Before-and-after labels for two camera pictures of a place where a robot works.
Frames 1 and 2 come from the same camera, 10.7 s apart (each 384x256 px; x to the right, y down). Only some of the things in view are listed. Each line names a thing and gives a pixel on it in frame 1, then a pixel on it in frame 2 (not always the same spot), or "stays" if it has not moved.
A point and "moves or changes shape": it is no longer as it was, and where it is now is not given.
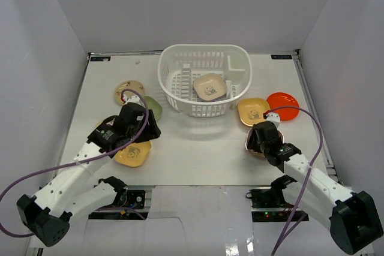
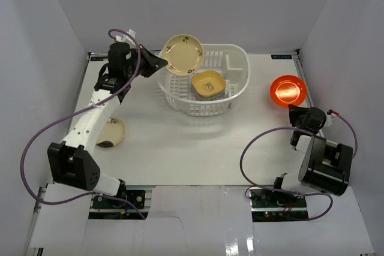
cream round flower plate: x=128 y=84 → x=185 y=54
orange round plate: x=282 y=99 moves or changes shape
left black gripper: x=150 y=130 → x=146 y=61
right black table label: x=281 y=56 stays
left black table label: x=100 y=58 stays
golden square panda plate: x=251 y=110 → x=208 y=84
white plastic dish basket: x=178 y=65 stays
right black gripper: x=254 y=138 → x=294 y=111
